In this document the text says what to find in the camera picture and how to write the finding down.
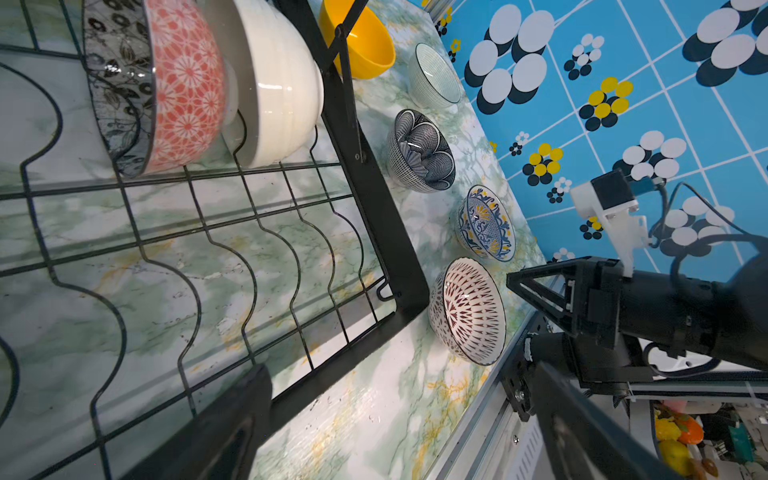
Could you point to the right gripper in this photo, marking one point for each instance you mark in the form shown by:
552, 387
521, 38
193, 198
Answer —
595, 285

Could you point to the dark blue patterned bowl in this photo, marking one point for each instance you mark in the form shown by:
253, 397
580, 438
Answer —
418, 156

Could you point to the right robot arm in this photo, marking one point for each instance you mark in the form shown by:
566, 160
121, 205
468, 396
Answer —
725, 321

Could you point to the plain white bowl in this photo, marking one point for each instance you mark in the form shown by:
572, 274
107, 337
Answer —
273, 80

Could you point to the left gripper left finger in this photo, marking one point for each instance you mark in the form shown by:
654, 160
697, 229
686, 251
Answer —
219, 443

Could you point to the black two-tier dish rack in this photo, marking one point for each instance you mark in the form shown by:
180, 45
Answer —
129, 305

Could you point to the black floral pink bowl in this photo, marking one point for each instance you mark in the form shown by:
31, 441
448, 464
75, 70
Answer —
156, 80

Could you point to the white red lattice bowl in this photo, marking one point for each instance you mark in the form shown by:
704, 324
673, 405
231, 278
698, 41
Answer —
466, 312

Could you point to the blue yellow floral bowl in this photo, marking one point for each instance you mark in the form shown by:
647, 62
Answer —
484, 227

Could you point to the aluminium front rail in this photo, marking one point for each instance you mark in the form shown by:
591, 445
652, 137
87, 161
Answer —
534, 344

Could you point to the pale green glass bowl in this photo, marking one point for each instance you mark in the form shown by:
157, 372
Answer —
432, 81

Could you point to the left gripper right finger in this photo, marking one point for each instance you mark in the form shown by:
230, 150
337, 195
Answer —
581, 441

